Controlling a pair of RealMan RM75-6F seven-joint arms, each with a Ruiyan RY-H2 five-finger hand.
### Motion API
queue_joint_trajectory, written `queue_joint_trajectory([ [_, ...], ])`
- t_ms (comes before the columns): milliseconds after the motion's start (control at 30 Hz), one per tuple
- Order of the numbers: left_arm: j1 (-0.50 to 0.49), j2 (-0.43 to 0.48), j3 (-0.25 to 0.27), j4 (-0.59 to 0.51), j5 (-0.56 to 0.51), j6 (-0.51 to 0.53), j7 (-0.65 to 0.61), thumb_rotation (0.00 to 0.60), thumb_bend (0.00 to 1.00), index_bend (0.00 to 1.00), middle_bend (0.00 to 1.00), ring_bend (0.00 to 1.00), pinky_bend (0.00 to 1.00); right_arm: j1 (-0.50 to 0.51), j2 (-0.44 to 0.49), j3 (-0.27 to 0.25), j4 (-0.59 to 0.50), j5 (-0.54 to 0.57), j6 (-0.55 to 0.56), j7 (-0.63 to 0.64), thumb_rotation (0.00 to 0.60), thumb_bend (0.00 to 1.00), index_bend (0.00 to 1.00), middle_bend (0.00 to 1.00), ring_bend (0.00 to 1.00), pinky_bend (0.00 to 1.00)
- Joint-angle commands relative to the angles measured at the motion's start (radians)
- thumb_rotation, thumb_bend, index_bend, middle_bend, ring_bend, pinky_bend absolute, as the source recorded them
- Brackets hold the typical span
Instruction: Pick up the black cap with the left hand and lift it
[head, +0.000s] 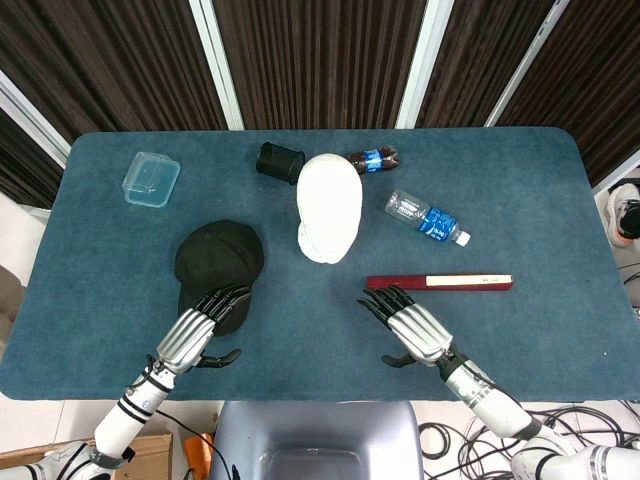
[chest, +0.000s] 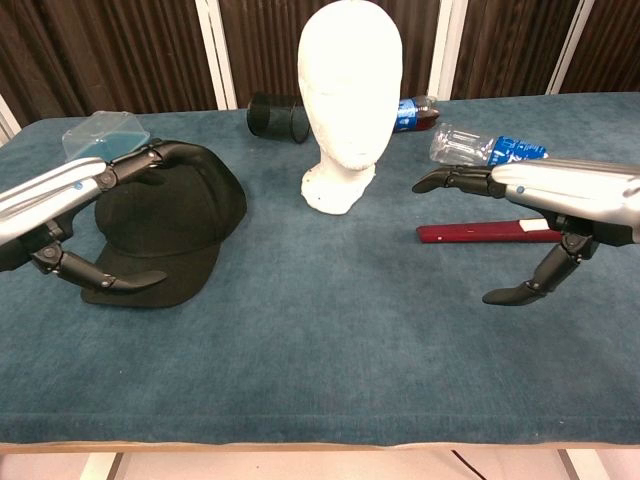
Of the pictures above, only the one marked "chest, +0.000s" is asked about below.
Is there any red and cream long case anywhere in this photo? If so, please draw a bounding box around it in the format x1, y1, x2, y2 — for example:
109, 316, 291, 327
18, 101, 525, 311
416, 218, 564, 246

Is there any small brown object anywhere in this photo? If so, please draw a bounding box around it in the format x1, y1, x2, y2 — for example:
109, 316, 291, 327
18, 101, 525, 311
392, 93, 442, 134

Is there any clear water bottle blue label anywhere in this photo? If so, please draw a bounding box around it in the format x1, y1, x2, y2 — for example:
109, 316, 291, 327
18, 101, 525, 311
429, 122, 550, 167

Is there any white table leg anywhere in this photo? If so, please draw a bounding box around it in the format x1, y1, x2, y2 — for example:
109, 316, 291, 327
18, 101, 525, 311
78, 452, 126, 480
557, 449, 614, 480

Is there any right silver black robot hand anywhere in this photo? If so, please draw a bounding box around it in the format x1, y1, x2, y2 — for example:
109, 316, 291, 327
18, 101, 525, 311
411, 158, 640, 306

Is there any white partition post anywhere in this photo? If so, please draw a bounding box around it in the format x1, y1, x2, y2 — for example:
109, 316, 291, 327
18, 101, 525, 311
194, 0, 238, 111
548, 0, 597, 96
428, 0, 467, 101
0, 93, 22, 146

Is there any white foam mannequin head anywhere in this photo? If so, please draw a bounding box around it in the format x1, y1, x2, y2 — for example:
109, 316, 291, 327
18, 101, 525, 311
297, 5, 403, 216

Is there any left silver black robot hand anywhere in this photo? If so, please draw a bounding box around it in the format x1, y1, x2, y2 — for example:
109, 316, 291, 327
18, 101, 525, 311
0, 139, 212, 294

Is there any dark translucent plastic cup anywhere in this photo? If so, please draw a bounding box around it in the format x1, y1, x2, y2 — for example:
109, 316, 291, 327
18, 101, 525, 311
247, 91, 312, 145

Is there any blue carpet table cloth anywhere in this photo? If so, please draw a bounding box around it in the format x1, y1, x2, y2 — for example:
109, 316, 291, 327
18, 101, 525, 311
0, 92, 640, 446

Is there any clear plastic food container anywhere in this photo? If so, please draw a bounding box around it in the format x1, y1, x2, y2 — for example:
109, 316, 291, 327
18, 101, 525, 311
61, 110, 153, 164

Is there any black baseball cap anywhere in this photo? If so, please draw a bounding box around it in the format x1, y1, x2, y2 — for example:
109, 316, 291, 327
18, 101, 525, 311
81, 142, 250, 310

